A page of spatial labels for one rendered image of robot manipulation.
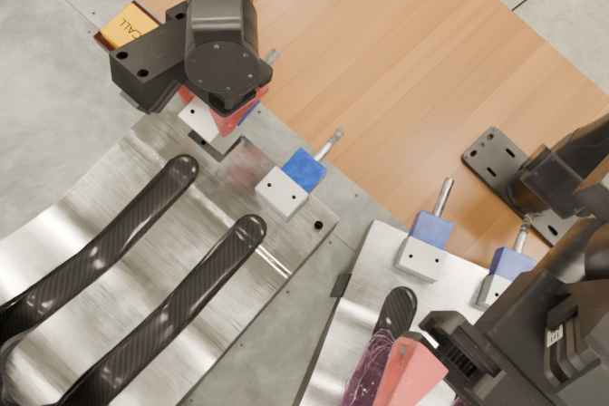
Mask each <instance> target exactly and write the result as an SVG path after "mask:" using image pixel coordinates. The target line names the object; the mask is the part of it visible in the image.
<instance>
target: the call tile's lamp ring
mask: <svg viewBox="0 0 609 406"><path fill-rule="evenodd" d="M132 3H133V4H134V5H136V6H137V7H138V8H139V9H140V10H141V11H142V12H143V13H144V14H145V15H147V16H148V17H149V18H150V19H151V20H152V21H154V22H155V23H156V24H157V25H158V26H160V25H162V23H161V22H160V21H158V20H157V19H156V18H155V17H154V16H153V15H151V14H150V13H149V12H148V11H147V10H145V9H144V8H143V7H142V6H141V5H139V4H138V3H137V2H136V1H135V0H133V1H132ZM101 35H102V33H101V32H100V31H99V32H98V33H97V34H96V35H94V36H93V37H94V38H95V39H96V40H97V41H99V42H100V43H101V44H102V45H103V46H104V47H106V48H107V49H108V50H109V51H110V52H111V51H113V50H115V49H114V48H113V47H112V46H111V45H109V44H108V43H107V42H106V41H105V40H104V39H102V38H101Z"/></svg>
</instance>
